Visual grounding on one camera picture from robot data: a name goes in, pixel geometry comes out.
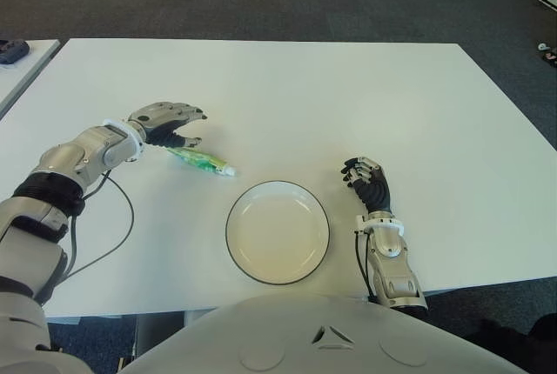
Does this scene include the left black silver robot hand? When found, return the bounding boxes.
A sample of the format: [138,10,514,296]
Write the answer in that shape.
[128,102,208,149]

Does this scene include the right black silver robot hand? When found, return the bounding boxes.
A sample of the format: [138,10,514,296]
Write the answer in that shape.
[339,156,393,215]

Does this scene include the green toothpaste tube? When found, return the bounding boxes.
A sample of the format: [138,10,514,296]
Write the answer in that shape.
[167,145,237,178]

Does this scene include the white plate with black rim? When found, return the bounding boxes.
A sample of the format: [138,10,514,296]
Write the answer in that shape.
[225,180,331,285]

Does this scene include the white side table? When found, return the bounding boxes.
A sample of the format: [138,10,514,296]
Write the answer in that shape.
[0,38,60,118]

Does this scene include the dark blue controller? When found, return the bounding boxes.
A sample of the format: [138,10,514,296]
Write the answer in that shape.
[0,40,30,65]

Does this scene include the silver robot torso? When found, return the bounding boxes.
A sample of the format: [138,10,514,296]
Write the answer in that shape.
[121,294,530,374]

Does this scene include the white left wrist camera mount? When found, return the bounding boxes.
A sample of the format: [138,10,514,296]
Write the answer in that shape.
[103,117,144,162]

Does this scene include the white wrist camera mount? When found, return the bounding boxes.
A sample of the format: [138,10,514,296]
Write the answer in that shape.
[354,216,405,236]
[103,117,144,162]

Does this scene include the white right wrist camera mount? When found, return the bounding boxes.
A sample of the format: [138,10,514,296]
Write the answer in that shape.
[354,216,405,236]

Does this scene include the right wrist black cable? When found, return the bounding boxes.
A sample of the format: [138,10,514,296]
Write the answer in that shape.
[354,234,378,301]

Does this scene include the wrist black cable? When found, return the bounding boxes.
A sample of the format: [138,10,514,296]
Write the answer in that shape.
[354,234,378,301]
[64,169,135,279]

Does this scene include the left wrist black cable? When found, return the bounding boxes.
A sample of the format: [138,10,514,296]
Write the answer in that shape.
[64,169,135,279]

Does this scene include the grey table frame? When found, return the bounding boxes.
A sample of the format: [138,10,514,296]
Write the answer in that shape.
[134,311,188,360]

